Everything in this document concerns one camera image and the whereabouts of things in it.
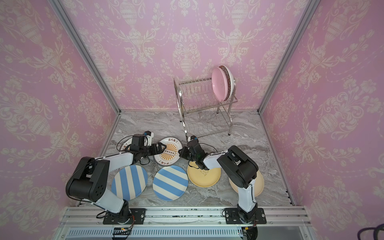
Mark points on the silver metal dish rack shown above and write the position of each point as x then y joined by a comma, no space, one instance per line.
201,113

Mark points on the red rimmed white plate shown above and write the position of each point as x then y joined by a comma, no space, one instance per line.
125,145

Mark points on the pink plate with bear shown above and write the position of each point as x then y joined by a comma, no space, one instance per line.
220,83

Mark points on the blue striped plate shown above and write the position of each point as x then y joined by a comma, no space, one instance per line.
170,183
129,182

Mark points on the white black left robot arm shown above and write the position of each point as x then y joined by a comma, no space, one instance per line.
88,183

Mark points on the aluminium corner post left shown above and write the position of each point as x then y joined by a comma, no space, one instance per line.
74,35

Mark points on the blue striped plate centre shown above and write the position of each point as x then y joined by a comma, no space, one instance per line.
170,183

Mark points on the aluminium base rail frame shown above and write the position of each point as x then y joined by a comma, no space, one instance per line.
187,223

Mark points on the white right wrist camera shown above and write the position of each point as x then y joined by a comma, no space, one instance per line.
191,138

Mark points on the orange sunburst patterned plate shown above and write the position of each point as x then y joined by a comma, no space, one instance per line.
171,154

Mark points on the aluminium corner post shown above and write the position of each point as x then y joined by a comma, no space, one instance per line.
74,35
295,39

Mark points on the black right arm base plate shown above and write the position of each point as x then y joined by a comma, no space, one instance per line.
235,216

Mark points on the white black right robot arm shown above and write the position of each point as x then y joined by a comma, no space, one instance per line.
239,167

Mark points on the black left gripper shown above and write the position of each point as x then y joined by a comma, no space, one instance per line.
160,151

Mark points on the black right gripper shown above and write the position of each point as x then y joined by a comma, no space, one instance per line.
188,151

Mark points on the blue striped plate left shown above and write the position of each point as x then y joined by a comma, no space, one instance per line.
129,182

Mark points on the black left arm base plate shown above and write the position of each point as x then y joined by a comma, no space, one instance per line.
136,217

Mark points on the white floral plate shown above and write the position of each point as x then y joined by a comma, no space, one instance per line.
230,80

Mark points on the yellow plate with bear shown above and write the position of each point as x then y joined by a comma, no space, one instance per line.
203,178

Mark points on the aluminium corner post right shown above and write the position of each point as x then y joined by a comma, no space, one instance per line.
295,39

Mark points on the beige plain plate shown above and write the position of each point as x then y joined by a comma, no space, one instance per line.
258,186

